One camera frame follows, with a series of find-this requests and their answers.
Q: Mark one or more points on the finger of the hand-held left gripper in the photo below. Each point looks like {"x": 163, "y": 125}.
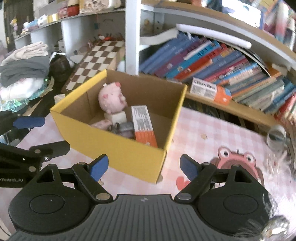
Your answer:
{"x": 29, "y": 122}
{"x": 53, "y": 148}

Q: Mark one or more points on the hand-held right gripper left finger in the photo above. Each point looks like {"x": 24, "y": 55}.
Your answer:
{"x": 98, "y": 167}

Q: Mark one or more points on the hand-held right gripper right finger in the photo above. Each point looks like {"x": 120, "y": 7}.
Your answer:
{"x": 189, "y": 166}

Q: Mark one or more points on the yellow cardboard box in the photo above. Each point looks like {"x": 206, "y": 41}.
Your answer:
{"x": 115, "y": 148}

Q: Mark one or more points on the pink oblong case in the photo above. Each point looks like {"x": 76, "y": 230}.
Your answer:
{"x": 101, "y": 124}

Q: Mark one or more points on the grey toy camera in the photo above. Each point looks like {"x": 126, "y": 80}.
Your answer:
{"x": 124, "y": 128}

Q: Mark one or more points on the white charger adapter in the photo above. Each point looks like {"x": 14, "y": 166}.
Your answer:
{"x": 116, "y": 117}

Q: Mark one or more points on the white orange toothpaste box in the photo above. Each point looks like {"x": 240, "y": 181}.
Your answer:
{"x": 208, "y": 91}
{"x": 143, "y": 125}

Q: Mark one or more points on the pink plush pig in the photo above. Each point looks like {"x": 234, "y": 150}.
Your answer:
{"x": 111, "y": 97}

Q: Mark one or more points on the pink printed desk mat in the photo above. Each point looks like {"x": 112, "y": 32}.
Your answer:
{"x": 208, "y": 143}

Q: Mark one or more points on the pile of clothes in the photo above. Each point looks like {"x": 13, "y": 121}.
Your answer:
{"x": 23, "y": 69}

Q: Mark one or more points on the black bag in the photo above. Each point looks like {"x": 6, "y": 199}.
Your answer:
{"x": 59, "y": 66}

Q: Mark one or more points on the white ribbon bow with pearls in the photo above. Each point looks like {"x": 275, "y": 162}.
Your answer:
{"x": 279, "y": 160}

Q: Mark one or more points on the brown white chessboard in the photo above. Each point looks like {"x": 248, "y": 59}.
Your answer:
{"x": 99, "y": 60}

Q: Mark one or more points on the row of books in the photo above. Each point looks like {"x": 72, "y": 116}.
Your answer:
{"x": 219, "y": 67}

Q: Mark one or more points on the white desk bookshelf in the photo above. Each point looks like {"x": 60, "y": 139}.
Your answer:
{"x": 133, "y": 39}

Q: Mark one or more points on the white lamp bar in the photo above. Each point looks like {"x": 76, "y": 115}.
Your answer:
{"x": 215, "y": 34}

